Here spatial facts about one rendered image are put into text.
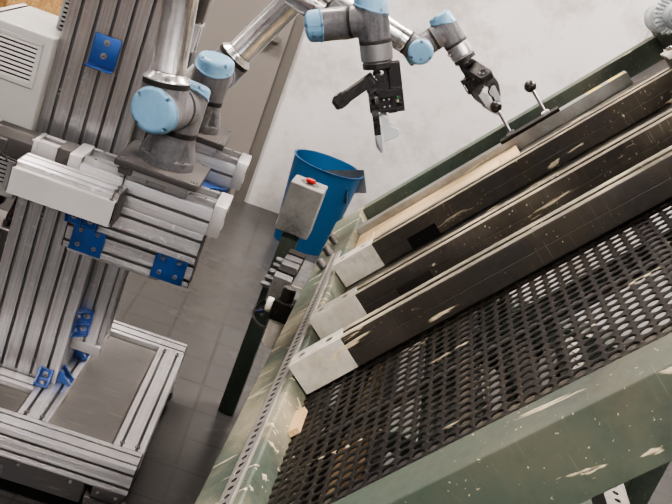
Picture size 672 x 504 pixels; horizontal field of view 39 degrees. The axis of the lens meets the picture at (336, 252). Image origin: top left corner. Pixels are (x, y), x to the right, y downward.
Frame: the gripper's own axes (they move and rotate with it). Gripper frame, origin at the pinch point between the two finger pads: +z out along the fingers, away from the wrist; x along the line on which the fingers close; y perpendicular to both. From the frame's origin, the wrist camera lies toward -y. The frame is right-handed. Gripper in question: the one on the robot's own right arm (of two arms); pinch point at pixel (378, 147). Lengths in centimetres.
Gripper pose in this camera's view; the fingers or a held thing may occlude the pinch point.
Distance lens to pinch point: 227.9
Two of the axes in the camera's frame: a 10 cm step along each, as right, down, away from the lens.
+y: 9.9, -1.1, -0.6
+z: 1.3, 9.4, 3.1
